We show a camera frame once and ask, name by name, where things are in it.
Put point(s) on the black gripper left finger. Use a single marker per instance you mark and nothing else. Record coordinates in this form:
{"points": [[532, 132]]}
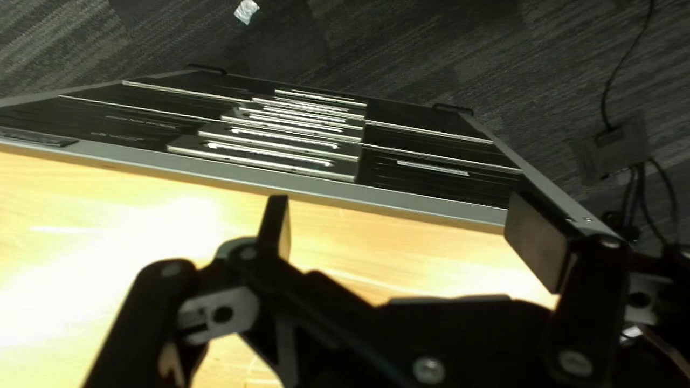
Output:
{"points": [[143, 325]]}

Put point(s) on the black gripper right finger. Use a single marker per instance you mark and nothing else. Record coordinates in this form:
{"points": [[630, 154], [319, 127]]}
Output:
{"points": [[588, 309]]}

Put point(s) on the grey tool cabinet wooden top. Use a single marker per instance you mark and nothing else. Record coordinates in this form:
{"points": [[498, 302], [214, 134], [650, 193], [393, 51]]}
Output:
{"points": [[109, 230]]}

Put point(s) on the grey floor box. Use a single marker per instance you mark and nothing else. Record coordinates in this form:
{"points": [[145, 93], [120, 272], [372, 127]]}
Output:
{"points": [[615, 148]]}

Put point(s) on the white paper scrap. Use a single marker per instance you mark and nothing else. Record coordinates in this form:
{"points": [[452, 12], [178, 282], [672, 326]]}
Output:
{"points": [[245, 12]]}

